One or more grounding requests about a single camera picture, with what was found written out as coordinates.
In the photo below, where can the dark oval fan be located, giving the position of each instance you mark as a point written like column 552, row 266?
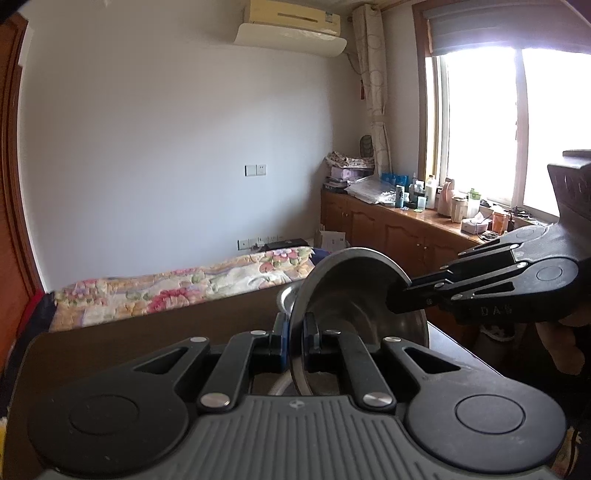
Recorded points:
column 366, row 145

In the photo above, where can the red tassel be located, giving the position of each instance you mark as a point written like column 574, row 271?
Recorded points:
column 363, row 90

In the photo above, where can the white bottle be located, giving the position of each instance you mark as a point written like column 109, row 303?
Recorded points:
column 431, row 191

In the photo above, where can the wooden louvered wardrobe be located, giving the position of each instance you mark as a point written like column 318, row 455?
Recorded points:
column 14, row 230

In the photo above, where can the white air conditioner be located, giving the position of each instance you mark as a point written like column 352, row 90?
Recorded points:
column 286, row 37

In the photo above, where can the wooden cabinet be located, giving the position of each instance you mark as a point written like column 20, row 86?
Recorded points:
column 401, row 235

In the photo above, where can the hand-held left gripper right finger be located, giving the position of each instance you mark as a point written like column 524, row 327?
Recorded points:
column 311, row 344

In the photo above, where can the red cloth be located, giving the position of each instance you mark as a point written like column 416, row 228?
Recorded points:
column 34, row 311

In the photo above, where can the black box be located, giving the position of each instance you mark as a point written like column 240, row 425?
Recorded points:
column 291, row 243

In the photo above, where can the folded floral cloth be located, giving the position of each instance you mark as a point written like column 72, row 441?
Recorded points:
column 348, row 160

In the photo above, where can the white wall socket strip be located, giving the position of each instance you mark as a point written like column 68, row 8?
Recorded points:
column 251, row 242

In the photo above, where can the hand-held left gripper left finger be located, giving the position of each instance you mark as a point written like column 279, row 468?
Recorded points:
column 282, row 341

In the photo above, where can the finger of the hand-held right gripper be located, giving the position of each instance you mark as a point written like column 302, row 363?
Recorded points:
column 415, row 295
column 489, row 249

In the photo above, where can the white cardboard box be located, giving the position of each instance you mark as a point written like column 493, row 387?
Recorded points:
column 331, row 237

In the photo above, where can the window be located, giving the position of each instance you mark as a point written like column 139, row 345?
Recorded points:
column 480, row 129

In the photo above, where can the pink jug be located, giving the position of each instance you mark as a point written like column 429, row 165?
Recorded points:
column 446, row 198

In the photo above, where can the clear plastic bag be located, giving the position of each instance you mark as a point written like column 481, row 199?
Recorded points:
column 371, row 191

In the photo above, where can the large steel bowl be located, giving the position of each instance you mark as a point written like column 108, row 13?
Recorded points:
column 351, row 286

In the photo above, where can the white wall switch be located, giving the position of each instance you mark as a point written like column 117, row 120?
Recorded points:
column 255, row 170

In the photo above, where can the floral blanket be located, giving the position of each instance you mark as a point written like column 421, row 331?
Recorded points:
column 184, row 286

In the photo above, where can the person's right hand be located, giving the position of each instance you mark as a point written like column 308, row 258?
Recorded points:
column 561, row 346

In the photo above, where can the tissue box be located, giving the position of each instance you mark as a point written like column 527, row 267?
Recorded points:
column 474, row 227

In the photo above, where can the purple box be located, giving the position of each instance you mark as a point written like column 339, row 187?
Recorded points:
column 348, row 174

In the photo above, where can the patterned beige curtain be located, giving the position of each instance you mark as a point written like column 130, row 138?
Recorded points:
column 374, row 69

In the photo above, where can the white jar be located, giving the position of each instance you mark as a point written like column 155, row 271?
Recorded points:
column 459, row 210

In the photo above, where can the small steel bowl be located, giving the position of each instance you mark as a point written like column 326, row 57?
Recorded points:
column 288, row 300

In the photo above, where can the green lid bottle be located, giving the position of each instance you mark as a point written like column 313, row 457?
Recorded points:
column 473, row 203

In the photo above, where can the orange jar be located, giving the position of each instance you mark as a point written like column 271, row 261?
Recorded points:
column 499, row 222

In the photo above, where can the grey window blind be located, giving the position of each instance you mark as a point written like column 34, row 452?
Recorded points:
column 508, row 27

